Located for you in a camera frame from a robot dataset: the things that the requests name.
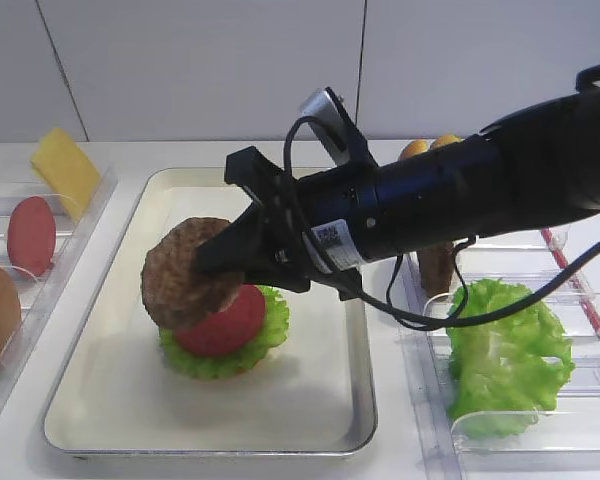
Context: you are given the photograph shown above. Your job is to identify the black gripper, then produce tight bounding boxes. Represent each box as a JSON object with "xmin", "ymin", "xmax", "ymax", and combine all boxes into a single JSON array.
[{"xmin": 194, "ymin": 146, "xmax": 373, "ymax": 301}]

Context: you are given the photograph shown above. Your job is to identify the brown meat patty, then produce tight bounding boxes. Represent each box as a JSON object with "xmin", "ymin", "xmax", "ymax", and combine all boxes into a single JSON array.
[
  {"xmin": 141, "ymin": 217, "xmax": 244, "ymax": 330},
  {"xmin": 416, "ymin": 241, "xmax": 454, "ymax": 298}
]

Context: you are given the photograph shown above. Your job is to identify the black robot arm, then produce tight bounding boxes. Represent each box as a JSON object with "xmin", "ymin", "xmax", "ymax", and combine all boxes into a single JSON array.
[{"xmin": 191, "ymin": 87, "xmax": 600, "ymax": 300}]

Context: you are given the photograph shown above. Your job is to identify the lettuce leaf on tray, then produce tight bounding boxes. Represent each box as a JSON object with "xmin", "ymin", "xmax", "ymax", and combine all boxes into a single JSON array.
[{"xmin": 159, "ymin": 286, "xmax": 290, "ymax": 381}]

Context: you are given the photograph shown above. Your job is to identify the tomato slice on tray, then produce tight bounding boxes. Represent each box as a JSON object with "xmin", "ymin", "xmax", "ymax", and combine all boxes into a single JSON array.
[{"xmin": 173, "ymin": 285, "xmax": 266, "ymax": 357}]

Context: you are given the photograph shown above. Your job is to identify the yellow cheese slices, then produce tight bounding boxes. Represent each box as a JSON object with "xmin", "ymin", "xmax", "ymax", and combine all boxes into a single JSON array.
[{"xmin": 31, "ymin": 128, "xmax": 101, "ymax": 223}]

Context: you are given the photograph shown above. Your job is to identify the red tomato slice in rack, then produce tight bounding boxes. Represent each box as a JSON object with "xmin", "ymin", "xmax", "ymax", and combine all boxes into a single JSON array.
[{"xmin": 7, "ymin": 196, "xmax": 56, "ymax": 277}]

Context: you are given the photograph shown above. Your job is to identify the lettuce leaf in rack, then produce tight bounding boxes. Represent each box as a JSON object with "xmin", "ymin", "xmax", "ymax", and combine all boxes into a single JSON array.
[{"xmin": 446, "ymin": 302, "xmax": 575, "ymax": 439}]

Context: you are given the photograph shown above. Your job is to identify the left sesame bun half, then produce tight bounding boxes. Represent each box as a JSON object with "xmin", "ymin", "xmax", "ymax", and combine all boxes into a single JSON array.
[{"xmin": 398, "ymin": 139, "xmax": 429, "ymax": 161}]

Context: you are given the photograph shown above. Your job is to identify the sesame bun half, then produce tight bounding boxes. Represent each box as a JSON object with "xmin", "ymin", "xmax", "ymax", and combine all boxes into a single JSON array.
[
  {"xmin": 398, "ymin": 139, "xmax": 429, "ymax": 161},
  {"xmin": 429, "ymin": 134, "xmax": 462, "ymax": 150}
]

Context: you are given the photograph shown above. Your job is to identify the right sesame bun half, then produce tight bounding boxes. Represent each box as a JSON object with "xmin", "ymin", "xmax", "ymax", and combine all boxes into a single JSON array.
[{"xmin": 429, "ymin": 134, "xmax": 462, "ymax": 150}]

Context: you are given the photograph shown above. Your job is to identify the cream metal tray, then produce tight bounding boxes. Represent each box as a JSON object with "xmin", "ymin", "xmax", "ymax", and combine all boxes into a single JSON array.
[{"xmin": 43, "ymin": 167, "xmax": 377, "ymax": 457}]

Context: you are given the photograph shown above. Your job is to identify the left clear acrylic rack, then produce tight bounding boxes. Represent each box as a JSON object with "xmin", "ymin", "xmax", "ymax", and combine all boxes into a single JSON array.
[{"xmin": 0, "ymin": 167, "xmax": 118, "ymax": 414}]

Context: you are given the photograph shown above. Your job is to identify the clear acrylic rack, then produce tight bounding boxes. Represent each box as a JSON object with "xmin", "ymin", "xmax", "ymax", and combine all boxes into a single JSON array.
[
  {"xmin": 399, "ymin": 217, "xmax": 600, "ymax": 479},
  {"xmin": 0, "ymin": 167, "xmax": 118, "ymax": 414}
]

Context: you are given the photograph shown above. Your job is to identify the right clear acrylic rack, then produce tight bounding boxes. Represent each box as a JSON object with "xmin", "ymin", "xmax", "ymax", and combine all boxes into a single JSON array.
[{"xmin": 399, "ymin": 217, "xmax": 600, "ymax": 479}]

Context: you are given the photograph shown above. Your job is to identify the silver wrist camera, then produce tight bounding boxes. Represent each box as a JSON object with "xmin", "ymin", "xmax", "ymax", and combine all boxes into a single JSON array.
[{"xmin": 300, "ymin": 87, "xmax": 374, "ymax": 166}]

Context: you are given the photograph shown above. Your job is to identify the black cable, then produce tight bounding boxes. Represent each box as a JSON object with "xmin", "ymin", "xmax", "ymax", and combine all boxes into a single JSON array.
[{"xmin": 282, "ymin": 115, "xmax": 600, "ymax": 331}]

